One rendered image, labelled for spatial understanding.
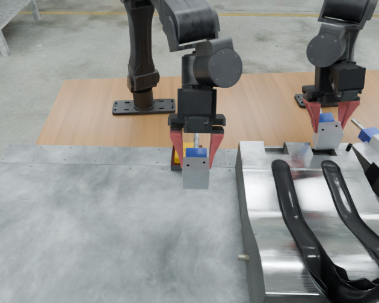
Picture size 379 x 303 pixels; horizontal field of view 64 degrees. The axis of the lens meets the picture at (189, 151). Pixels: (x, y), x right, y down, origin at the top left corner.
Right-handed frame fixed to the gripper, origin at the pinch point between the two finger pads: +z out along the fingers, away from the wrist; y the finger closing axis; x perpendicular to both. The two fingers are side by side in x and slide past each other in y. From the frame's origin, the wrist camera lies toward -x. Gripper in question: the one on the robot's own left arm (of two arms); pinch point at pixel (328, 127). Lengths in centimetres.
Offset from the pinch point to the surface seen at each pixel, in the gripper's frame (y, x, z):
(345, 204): 0.3, -12.0, 11.9
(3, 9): -247, 269, -62
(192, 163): -28.7, -14.6, -0.3
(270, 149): -12.0, 3.1, 5.7
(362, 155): 10.1, 5.2, 9.7
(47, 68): -183, 211, -3
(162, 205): -37.7, -7.7, 13.0
